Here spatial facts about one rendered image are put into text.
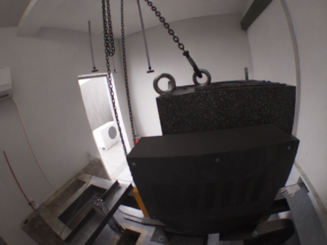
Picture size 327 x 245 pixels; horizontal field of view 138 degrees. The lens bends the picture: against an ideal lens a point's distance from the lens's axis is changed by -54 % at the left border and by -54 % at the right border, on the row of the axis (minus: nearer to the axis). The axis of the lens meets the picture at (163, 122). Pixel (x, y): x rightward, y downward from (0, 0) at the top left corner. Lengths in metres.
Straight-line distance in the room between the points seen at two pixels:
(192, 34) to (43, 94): 2.70
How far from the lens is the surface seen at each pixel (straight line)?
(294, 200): 1.43
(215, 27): 2.92
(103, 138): 4.18
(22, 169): 1.90
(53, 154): 2.01
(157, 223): 0.89
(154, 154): 0.34
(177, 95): 0.40
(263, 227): 1.24
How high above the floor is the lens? 1.66
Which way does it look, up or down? 17 degrees down
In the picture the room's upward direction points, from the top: 10 degrees counter-clockwise
